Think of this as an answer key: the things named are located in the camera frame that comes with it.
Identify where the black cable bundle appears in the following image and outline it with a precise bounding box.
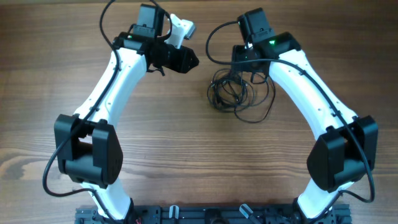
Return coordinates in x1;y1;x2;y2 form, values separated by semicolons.
206;68;277;124

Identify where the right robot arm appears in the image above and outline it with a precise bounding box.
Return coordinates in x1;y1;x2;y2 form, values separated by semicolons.
232;8;378;223

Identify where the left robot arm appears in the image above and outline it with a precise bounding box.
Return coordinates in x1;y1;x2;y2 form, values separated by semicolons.
51;2;199;223

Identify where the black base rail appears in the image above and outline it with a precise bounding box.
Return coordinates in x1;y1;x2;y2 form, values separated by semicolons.
74;204;352;224

